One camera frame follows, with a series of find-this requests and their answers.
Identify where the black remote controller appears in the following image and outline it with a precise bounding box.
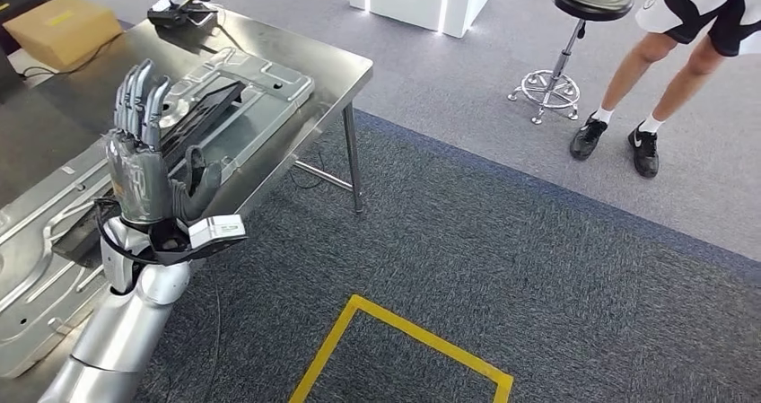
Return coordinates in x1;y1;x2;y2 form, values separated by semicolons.
146;0;220;31

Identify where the black plastic panel part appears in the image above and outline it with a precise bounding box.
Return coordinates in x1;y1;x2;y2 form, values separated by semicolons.
52;81;248;269

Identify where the person's black left shoe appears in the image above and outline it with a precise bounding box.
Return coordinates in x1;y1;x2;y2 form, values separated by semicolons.
627;123;661;180

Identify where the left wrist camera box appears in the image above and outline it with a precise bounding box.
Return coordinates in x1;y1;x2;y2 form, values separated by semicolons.
147;213;249;267

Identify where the person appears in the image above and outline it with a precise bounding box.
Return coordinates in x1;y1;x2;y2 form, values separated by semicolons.
569;0;761;180

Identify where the person's black right shoe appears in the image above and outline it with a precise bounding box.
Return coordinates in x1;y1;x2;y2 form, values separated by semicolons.
569;112;609;162

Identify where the stamped sheet metal panel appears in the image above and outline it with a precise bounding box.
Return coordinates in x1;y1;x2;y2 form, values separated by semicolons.
0;46;316;380

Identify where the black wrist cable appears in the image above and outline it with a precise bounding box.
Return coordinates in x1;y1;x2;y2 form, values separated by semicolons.
92;197;162;267

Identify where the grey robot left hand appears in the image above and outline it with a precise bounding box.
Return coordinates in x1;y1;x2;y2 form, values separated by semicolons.
104;58;223;227

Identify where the steel workbench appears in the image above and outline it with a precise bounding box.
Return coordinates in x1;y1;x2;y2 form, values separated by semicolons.
0;4;376;403

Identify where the person's black shoe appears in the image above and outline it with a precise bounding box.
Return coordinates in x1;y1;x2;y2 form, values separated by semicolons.
627;123;661;180
569;112;609;162

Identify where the brown cardboard box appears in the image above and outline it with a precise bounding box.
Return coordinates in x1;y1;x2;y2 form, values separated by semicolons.
3;0;123;73

